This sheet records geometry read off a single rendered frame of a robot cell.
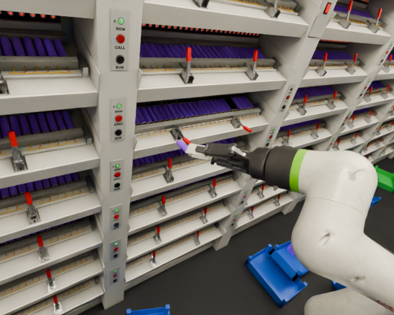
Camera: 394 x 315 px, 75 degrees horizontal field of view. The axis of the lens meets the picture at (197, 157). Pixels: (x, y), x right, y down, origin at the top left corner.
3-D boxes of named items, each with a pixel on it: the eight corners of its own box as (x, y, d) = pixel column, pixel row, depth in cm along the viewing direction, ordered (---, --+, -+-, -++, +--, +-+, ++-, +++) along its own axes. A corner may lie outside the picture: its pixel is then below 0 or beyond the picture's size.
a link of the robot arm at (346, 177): (380, 174, 52) (385, 142, 44) (368, 232, 47) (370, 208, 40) (308, 162, 60) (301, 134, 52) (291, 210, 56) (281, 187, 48)
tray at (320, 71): (361, 81, 139) (384, 60, 129) (294, 87, 106) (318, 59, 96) (336, 57, 147) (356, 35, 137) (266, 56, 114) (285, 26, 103)
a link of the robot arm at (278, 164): (284, 185, 49) (294, 200, 56) (301, 134, 53) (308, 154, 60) (256, 179, 53) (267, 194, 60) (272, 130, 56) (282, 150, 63)
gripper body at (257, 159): (280, 159, 62) (246, 153, 68) (271, 142, 56) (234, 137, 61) (271, 187, 60) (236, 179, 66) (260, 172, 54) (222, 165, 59)
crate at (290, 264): (289, 244, 179) (296, 236, 176) (314, 269, 167) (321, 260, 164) (267, 253, 157) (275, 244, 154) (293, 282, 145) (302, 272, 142)
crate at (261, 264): (301, 290, 153) (308, 284, 148) (280, 309, 141) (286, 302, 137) (266, 250, 170) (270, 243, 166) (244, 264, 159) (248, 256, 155)
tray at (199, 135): (263, 130, 112) (276, 115, 105) (131, 160, 78) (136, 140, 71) (238, 98, 119) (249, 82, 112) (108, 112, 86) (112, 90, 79)
